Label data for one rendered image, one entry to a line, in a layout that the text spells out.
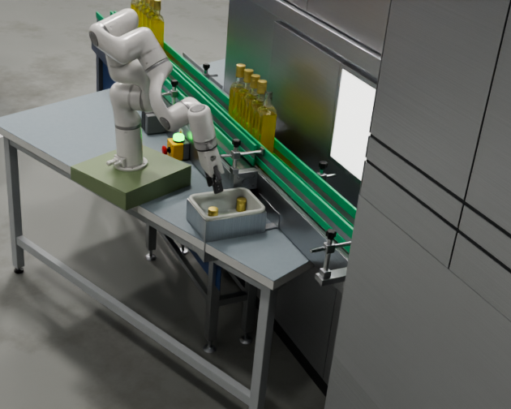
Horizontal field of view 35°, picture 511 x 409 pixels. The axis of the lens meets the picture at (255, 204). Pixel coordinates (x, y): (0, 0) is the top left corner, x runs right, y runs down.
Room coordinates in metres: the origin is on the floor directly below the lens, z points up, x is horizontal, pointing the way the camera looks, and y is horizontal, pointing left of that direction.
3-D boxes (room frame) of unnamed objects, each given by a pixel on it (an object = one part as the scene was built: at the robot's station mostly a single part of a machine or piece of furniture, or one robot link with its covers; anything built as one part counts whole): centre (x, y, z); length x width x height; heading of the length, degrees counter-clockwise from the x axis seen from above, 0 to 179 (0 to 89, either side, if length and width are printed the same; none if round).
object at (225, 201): (2.37, 0.10, 0.80); 0.22 x 0.17 x 0.09; 118
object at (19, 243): (2.62, 0.48, 0.36); 1.51 x 0.09 x 0.71; 51
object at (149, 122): (3.11, 0.46, 0.79); 0.08 x 0.08 x 0.08; 28
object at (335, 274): (1.95, -0.24, 0.90); 0.17 x 0.05 x 0.23; 118
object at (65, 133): (3.15, 0.05, 0.73); 1.58 x 1.52 x 0.04; 51
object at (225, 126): (3.35, 0.43, 0.93); 1.75 x 0.01 x 0.08; 28
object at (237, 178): (2.53, 0.05, 0.85); 0.09 x 0.04 x 0.07; 118
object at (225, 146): (3.31, 0.50, 0.93); 1.75 x 0.01 x 0.08; 28
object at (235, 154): (2.52, 0.06, 0.95); 0.17 x 0.03 x 0.12; 118
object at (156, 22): (3.67, 0.54, 1.02); 0.06 x 0.06 x 0.28; 28
